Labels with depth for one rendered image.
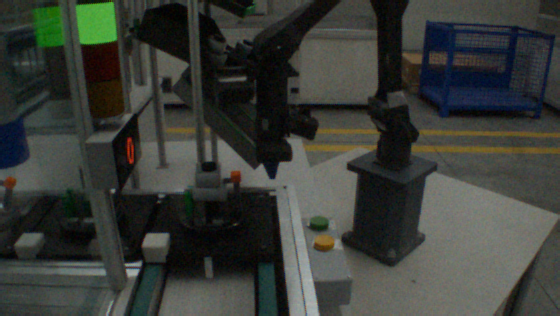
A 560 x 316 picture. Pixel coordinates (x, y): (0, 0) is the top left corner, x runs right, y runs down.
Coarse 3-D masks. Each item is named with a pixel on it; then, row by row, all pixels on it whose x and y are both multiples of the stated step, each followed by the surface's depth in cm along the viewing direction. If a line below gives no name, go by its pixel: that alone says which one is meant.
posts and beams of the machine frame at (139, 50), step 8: (136, 0) 222; (136, 8) 224; (136, 16) 226; (136, 40) 230; (136, 48) 232; (144, 48) 236; (136, 56) 234; (144, 56) 236; (144, 64) 237; (144, 72) 238; (144, 80) 239
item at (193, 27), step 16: (112, 0) 89; (144, 0) 119; (192, 0) 90; (192, 16) 91; (192, 32) 93; (192, 48) 93; (192, 64) 95; (192, 80) 96; (128, 96) 98; (128, 112) 98; (160, 112) 132; (160, 128) 134; (160, 144) 137; (160, 160) 138
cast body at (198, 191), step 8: (200, 168) 84; (208, 168) 83; (216, 168) 84; (200, 176) 82; (208, 176) 82; (216, 176) 82; (200, 184) 83; (208, 184) 83; (216, 184) 83; (224, 184) 85; (184, 192) 85; (192, 192) 85; (200, 192) 84; (208, 192) 84; (216, 192) 84; (224, 192) 84; (200, 200) 84; (208, 200) 84; (216, 200) 85; (224, 200) 85
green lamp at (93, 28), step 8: (80, 8) 51; (88, 8) 51; (96, 8) 51; (104, 8) 52; (112, 8) 53; (80, 16) 52; (88, 16) 52; (96, 16) 52; (104, 16) 52; (112, 16) 54; (80, 24) 52; (88, 24) 52; (96, 24) 52; (104, 24) 53; (112, 24) 54; (80, 32) 53; (88, 32) 52; (96, 32) 53; (104, 32) 53; (112, 32) 54; (80, 40) 53; (88, 40) 53; (96, 40) 53; (104, 40) 53; (112, 40) 55
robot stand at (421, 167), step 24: (360, 168) 91; (384, 168) 90; (408, 168) 90; (432, 168) 91; (360, 192) 94; (384, 192) 89; (408, 192) 88; (360, 216) 96; (384, 216) 91; (408, 216) 92; (360, 240) 97; (384, 240) 92; (408, 240) 96
